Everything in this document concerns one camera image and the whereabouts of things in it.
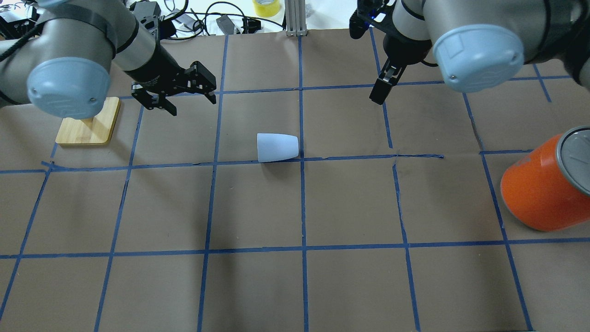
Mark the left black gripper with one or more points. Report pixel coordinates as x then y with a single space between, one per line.
156 66

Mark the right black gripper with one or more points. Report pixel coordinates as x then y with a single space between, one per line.
399 49

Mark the white plastic cup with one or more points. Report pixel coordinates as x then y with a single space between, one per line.
276 147

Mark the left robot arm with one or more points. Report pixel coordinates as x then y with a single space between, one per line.
62 65

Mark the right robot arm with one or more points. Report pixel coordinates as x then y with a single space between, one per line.
477 44

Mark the wooden cup stand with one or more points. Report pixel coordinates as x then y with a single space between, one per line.
94 131

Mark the black power adapter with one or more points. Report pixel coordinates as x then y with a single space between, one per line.
226 25

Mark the yellow tape roll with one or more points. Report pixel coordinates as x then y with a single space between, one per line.
266 8

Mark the orange tin can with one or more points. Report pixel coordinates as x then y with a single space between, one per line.
548 190

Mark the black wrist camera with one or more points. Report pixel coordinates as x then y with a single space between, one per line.
371 13

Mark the aluminium frame post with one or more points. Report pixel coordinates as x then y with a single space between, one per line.
295 15

